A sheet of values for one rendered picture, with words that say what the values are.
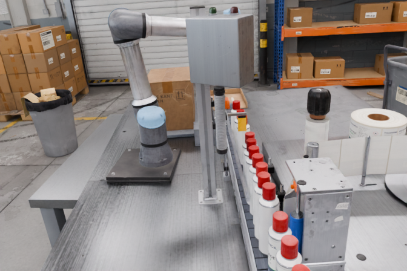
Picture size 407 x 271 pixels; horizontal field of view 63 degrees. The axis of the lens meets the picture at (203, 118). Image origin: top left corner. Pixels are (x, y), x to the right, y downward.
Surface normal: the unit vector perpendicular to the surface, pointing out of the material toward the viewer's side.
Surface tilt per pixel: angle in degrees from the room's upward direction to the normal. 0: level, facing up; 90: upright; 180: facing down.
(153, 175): 2
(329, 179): 0
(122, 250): 0
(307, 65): 90
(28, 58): 90
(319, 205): 90
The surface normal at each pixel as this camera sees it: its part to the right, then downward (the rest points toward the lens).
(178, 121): 0.01, 0.37
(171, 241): -0.07, -0.93
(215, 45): -0.54, 0.35
